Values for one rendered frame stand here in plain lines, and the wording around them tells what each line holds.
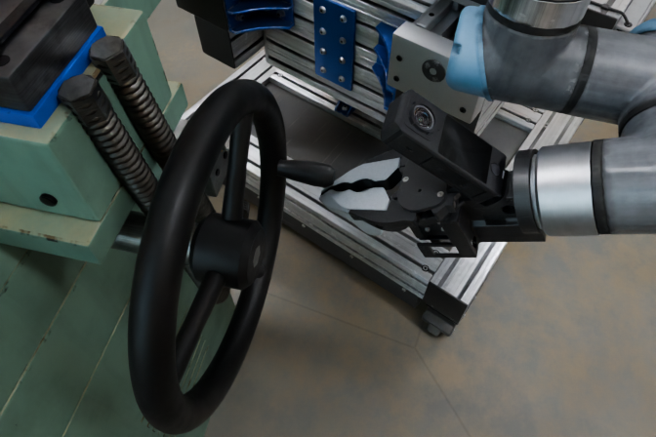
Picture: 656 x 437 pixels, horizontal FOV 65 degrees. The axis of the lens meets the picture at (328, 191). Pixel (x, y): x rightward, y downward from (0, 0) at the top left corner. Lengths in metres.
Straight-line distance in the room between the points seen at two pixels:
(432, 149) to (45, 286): 0.38
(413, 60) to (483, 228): 0.30
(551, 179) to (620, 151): 0.05
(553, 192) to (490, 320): 0.94
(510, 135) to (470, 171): 0.98
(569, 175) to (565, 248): 1.09
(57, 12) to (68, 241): 0.16
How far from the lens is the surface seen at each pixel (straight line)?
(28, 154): 0.38
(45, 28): 0.37
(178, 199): 0.31
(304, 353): 1.26
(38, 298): 0.55
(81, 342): 0.64
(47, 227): 0.44
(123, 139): 0.39
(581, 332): 1.41
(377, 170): 0.50
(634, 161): 0.42
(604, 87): 0.47
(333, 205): 0.51
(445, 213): 0.45
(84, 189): 0.39
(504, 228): 0.48
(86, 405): 0.70
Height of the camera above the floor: 1.19
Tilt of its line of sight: 54 degrees down
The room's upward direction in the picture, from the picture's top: straight up
